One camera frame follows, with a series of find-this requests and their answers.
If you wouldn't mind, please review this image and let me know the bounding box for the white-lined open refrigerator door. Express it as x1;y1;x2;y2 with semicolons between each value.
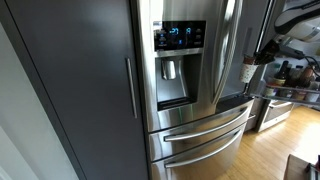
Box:
245;58;320;108

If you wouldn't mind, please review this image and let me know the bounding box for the deep stainless freezer drawer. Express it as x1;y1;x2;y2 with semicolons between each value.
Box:
150;123;250;180

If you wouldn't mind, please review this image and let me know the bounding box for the dark bottle orange label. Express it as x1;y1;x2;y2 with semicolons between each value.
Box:
298;65;316;101

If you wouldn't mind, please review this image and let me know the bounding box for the curved steel door handle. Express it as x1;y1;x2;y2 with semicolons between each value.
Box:
211;0;245;106

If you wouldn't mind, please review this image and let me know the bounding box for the grey tall cabinet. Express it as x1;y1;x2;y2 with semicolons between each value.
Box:
0;0;150;180

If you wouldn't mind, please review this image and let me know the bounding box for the dark bottle black cap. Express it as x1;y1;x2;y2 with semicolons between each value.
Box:
274;60;290;98

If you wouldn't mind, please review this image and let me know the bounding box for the deep clear door bin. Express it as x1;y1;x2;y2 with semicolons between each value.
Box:
263;83;320;108

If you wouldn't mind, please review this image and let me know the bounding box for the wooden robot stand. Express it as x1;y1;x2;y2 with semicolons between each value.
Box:
283;153;320;180

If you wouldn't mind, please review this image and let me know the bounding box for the stainless steel oven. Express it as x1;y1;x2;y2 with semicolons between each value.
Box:
254;99;296;133

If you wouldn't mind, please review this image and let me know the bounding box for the ice water dispenser panel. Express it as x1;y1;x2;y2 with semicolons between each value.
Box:
153;20;207;112

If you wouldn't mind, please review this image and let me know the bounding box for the speckled paper cup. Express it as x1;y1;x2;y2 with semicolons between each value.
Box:
239;55;260;85

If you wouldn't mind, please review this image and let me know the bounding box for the stainless steel refrigerator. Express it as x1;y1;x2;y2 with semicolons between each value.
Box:
131;0;288;180

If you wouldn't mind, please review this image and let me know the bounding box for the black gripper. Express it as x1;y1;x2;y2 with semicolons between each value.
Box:
253;39;282;66

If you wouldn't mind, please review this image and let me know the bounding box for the silver cabinet handle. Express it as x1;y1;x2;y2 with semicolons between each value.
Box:
124;57;139;120

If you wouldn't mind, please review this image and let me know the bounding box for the refrigerator door with dispenser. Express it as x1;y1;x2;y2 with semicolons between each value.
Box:
136;0;272;133

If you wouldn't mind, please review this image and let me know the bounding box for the shallow stainless refrigerator drawer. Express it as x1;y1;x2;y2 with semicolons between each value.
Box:
148;98;256;163

